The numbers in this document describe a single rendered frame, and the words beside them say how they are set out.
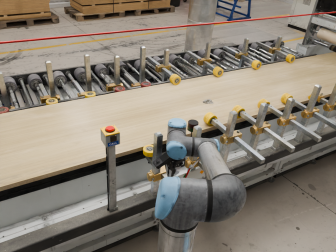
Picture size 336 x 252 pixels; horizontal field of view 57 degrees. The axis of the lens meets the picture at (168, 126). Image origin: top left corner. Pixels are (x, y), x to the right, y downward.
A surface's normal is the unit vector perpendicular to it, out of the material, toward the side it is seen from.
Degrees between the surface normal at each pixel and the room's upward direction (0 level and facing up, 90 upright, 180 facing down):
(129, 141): 0
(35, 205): 90
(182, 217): 88
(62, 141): 0
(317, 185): 0
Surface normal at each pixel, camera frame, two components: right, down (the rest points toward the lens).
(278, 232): 0.07, -0.83
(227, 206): 0.48, 0.07
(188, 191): 0.07, -0.58
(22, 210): 0.50, 0.51
